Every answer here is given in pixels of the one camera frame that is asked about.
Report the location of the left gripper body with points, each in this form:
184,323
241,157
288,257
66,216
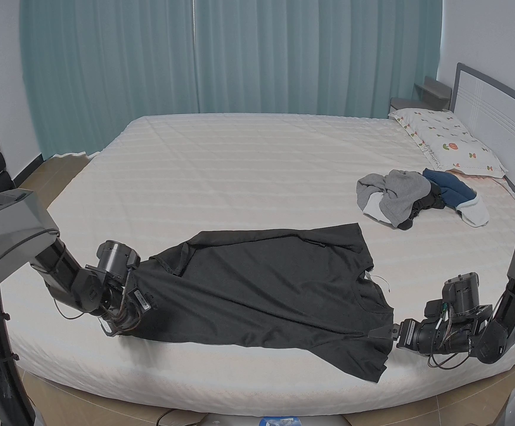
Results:
128,315

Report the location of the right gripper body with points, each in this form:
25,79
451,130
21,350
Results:
421,335

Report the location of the black T-shirt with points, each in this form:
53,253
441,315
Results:
261,291

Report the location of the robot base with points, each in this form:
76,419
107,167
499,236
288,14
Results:
279,422

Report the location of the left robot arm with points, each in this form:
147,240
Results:
13,233

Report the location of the pile of clothes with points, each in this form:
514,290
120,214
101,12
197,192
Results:
399,193

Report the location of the bed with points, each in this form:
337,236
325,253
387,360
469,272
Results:
239,171

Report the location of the white printed pillow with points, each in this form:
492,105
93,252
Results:
448,140

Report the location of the grey bedside table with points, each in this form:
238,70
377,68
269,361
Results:
435,89

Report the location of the blue-green curtain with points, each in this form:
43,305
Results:
319,38
106,60

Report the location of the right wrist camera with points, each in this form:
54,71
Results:
435,311

